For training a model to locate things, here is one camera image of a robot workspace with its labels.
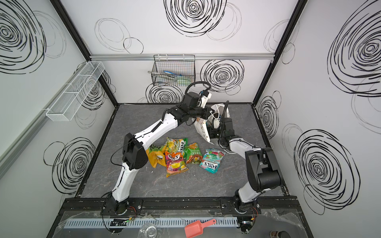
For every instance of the black wire wall basket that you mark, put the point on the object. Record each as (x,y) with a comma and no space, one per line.
(179,64)

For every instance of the pink Fox's candy bag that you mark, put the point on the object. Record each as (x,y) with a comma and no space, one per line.
(175,164)

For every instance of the teal snack bag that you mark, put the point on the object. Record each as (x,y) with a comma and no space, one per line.
(211,160)

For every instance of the white patterned paper bag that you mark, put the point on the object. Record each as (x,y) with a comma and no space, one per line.
(221,111)

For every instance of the yellow snack bag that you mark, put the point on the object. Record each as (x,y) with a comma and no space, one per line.
(156,155)

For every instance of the clear plastic wall shelf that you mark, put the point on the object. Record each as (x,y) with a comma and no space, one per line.
(83,90)

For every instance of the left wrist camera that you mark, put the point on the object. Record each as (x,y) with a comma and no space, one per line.
(204,97)

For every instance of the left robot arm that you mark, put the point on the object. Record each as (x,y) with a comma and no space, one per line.
(192,106)

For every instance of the green orange snack bag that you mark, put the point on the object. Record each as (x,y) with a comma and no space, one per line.
(193,154)

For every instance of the green Fox's candy bag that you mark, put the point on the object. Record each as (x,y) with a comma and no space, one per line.
(176,145)

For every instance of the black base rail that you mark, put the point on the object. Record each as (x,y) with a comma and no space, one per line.
(218,204)

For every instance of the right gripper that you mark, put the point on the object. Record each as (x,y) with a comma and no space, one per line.
(211,132)

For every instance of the pink plastic scoop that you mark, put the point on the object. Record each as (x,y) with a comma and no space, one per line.
(196,228)

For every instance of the blue green tools in basket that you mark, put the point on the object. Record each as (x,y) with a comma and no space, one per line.
(168,77)

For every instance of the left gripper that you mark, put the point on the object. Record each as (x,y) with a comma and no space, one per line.
(206,110)

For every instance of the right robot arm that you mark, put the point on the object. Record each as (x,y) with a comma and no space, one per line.
(263,171)

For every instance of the clear glass bowl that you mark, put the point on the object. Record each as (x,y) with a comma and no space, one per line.
(148,230)

